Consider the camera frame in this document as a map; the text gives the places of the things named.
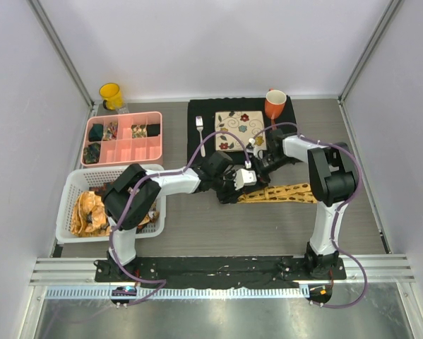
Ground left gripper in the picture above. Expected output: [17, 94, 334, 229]
[210, 169, 244, 204]

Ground yellow beetle print tie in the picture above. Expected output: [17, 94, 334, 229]
[237, 183, 318, 204]

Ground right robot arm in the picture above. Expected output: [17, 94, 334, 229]
[249, 129, 360, 279]

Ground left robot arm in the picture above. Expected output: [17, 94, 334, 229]
[102, 151, 256, 282]

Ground floral square ceramic plate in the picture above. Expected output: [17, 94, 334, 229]
[215, 111, 267, 152]

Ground orange mug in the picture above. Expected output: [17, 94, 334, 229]
[264, 88, 287, 120]

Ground black cloth placemat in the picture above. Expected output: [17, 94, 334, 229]
[186, 96, 296, 165]

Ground silver fork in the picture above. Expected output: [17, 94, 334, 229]
[196, 116, 206, 157]

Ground brown white patterned tie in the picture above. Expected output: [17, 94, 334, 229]
[89, 184, 160, 229]

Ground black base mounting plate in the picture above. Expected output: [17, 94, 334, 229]
[94, 256, 347, 290]

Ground black rolled tie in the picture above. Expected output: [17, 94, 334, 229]
[146, 124, 162, 137]

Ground beige patterned rolled tie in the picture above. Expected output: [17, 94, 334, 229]
[131, 124, 148, 138]

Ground pink compartment organizer tray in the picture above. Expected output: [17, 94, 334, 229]
[81, 111, 163, 167]

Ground clear plastic cup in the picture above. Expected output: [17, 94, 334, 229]
[114, 102, 129, 114]

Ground colourful rolled tie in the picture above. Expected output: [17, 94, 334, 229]
[102, 121, 118, 141]

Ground orange patterned tie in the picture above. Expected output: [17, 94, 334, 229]
[70, 191, 110, 237]

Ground dark patterned rolled tie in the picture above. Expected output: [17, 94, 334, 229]
[83, 143, 101, 165]

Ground dark green rolled tie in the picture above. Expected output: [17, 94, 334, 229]
[88, 124, 104, 142]

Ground yellow mug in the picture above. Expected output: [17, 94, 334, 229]
[99, 83, 124, 110]

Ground white perforated plastic basket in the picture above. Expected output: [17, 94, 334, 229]
[56, 165, 167, 244]

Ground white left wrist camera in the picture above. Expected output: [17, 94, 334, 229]
[234, 168, 257, 190]

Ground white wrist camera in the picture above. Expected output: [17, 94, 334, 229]
[234, 168, 257, 190]
[246, 138, 263, 160]

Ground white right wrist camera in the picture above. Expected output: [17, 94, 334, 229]
[246, 138, 263, 160]

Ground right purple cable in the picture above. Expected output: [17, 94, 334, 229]
[249, 121, 369, 310]

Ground purple cable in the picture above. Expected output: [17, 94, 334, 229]
[249, 121, 369, 310]
[107, 130, 253, 307]

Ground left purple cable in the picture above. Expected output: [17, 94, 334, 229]
[107, 130, 253, 307]

